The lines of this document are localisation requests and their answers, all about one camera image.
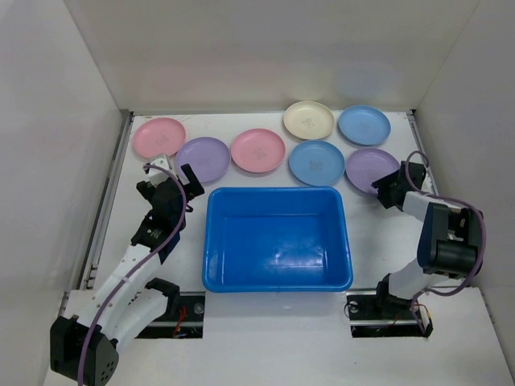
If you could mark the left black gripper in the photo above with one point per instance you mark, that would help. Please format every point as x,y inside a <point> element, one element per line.
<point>193,188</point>

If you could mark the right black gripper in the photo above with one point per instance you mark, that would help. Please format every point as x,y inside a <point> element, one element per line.
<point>393,189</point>

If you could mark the purple plate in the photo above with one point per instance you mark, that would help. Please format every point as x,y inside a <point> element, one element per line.
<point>208,157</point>
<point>366,166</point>

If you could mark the pink plate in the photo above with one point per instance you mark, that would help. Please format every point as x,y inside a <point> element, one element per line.
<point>159,136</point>
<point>258,150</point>

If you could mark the blue plate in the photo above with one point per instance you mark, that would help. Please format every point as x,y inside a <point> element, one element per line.
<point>364,125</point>
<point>317,163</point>

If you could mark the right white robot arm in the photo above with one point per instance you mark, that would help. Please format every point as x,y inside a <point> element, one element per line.
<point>450,247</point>

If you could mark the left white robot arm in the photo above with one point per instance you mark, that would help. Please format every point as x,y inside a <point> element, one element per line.
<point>85,347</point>

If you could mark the blue plastic bin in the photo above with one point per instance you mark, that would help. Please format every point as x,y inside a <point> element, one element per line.
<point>276,239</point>

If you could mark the cream plate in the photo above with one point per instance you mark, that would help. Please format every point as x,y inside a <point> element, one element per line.
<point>309,120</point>

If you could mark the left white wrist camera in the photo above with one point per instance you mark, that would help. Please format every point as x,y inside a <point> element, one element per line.
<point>157,169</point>

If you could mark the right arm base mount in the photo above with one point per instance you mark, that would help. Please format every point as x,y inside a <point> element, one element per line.
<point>371,318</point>

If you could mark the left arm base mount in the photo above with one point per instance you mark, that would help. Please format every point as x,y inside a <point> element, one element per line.
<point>186,323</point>

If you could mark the left aluminium rail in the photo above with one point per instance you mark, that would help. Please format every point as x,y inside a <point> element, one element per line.
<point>92,255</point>

